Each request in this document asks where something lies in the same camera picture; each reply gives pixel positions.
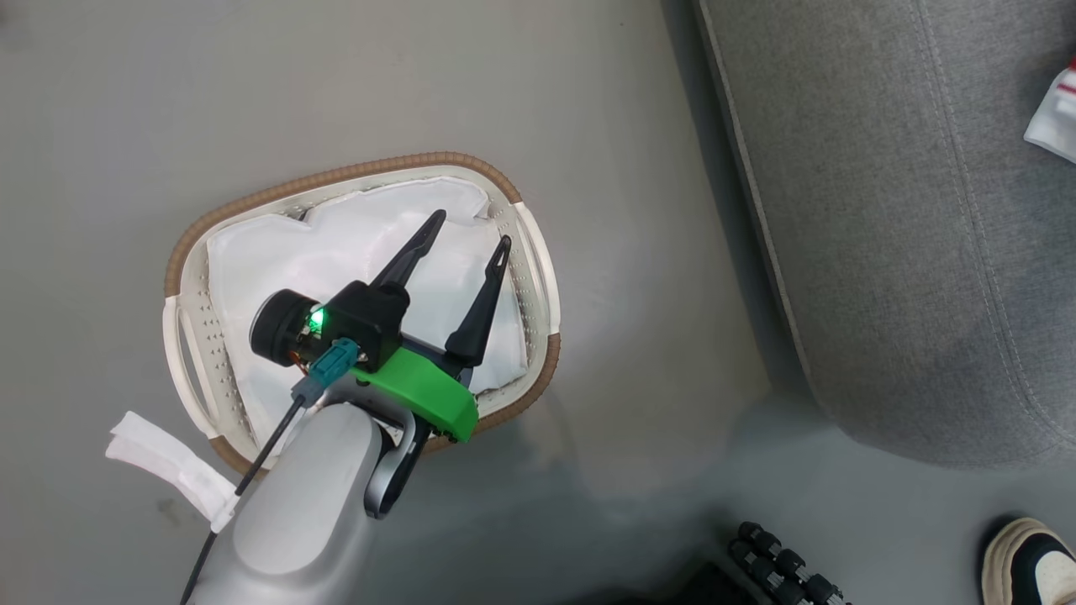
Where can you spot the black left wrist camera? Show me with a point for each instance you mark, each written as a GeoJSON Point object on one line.
{"type": "Point", "coordinates": [361, 315]}

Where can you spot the white cloth basket liner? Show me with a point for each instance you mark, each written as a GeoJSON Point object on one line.
{"type": "Point", "coordinates": [336, 244]}

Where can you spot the white garment with red stripes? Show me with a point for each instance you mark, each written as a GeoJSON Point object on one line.
{"type": "Point", "coordinates": [1057, 118]}

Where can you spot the white laundry basket brown rim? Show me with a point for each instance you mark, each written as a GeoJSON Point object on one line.
{"type": "Point", "coordinates": [189, 336]}

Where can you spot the white cloth strip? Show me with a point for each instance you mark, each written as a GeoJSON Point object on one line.
{"type": "Point", "coordinates": [168, 462]}

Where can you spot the white and black shoe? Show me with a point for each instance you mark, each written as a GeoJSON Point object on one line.
{"type": "Point", "coordinates": [1021, 563]}

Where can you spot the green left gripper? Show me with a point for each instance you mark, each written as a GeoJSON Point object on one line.
{"type": "Point", "coordinates": [420, 391]}

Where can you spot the grey fabric sofa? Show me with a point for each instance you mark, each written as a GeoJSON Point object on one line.
{"type": "Point", "coordinates": [883, 210]}

